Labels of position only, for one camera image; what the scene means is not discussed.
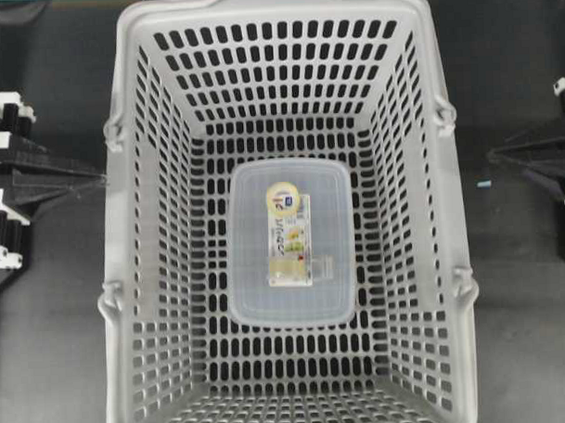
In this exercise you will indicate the clear plastic lidded container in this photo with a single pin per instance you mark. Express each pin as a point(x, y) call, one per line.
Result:
point(251, 300)

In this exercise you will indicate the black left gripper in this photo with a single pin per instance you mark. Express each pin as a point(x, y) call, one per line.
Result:
point(22, 191)

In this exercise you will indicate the packaged tape dispenser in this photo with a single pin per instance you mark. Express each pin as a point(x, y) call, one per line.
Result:
point(291, 257)

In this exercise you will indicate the grey plastic shopping basket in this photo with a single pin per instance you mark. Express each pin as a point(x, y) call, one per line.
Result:
point(202, 87)

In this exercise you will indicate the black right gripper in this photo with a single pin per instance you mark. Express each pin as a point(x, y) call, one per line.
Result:
point(544, 157)

